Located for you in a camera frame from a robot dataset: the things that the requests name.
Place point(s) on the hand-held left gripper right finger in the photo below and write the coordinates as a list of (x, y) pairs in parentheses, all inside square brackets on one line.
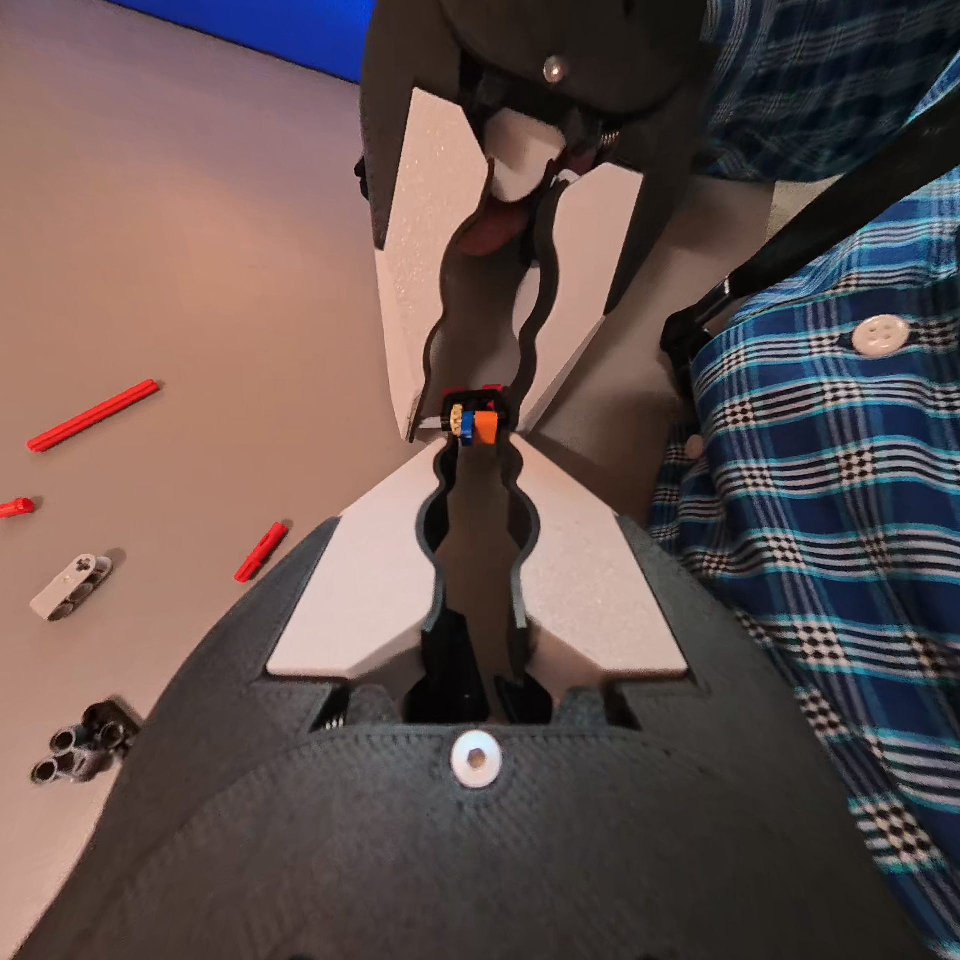
[(600, 592)]

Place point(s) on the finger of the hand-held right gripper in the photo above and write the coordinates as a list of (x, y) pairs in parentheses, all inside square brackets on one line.
[(420, 210), (592, 247)]

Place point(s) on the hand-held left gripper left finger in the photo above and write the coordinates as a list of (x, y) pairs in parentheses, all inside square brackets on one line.
[(352, 592)]

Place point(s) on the short blue lego pin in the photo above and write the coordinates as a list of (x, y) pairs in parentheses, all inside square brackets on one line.
[(469, 429)]

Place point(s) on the orange lego piece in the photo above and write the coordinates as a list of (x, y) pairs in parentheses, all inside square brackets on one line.
[(487, 426)]

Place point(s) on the small black lego assembly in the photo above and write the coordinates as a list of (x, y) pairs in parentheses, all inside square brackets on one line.
[(472, 420)]

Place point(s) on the person's right forearm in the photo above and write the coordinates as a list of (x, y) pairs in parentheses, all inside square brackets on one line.
[(825, 75)]

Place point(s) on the long red lego pin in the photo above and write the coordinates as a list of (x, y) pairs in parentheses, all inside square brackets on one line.
[(261, 552)]

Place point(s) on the light grey lego beam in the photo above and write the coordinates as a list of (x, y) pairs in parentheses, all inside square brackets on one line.
[(71, 587)]

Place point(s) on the black grey lego connector block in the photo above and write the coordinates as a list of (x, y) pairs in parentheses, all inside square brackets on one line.
[(86, 742)]

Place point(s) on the long red lego axle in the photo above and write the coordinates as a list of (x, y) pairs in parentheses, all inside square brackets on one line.
[(94, 415)]

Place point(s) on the small red lego pin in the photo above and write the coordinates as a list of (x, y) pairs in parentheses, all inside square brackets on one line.
[(16, 508)]

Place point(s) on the person's right hand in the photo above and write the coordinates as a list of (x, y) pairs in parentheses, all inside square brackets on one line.
[(491, 229)]

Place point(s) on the person in plaid shirt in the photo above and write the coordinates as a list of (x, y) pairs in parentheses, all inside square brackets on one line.
[(825, 562)]

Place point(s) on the blue plastic bin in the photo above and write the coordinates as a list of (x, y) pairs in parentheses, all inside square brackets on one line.
[(262, 30)]

